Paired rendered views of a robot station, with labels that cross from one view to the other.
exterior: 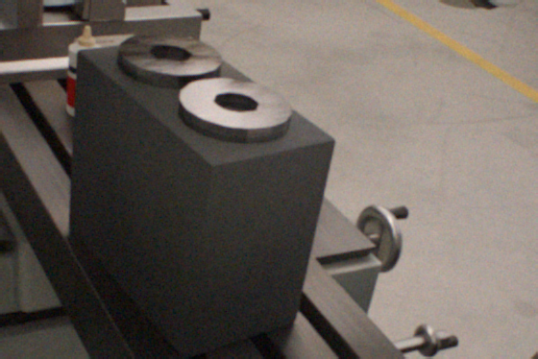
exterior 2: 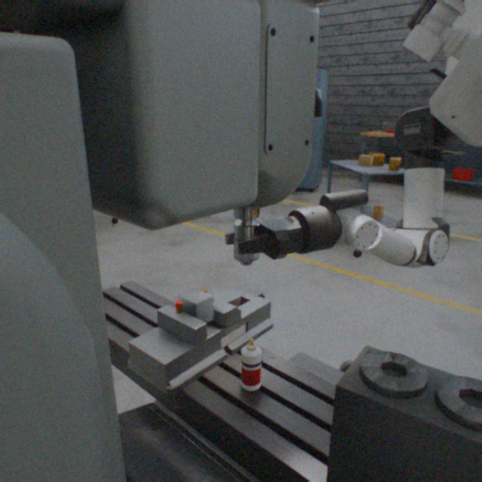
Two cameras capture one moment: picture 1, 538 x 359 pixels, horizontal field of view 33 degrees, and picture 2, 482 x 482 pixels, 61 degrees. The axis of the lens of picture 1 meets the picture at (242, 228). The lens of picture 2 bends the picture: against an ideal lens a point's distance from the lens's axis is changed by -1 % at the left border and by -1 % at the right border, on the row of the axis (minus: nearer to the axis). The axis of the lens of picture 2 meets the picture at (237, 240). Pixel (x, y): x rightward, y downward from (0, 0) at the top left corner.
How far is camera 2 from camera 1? 0.53 m
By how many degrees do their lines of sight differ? 18
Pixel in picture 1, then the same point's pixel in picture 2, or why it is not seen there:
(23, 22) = (199, 342)
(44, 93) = (220, 378)
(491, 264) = (341, 348)
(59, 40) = (214, 344)
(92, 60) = (355, 391)
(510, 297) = not seen: hidden behind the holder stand
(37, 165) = (265, 439)
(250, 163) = not seen: outside the picture
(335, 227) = not seen: hidden behind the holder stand
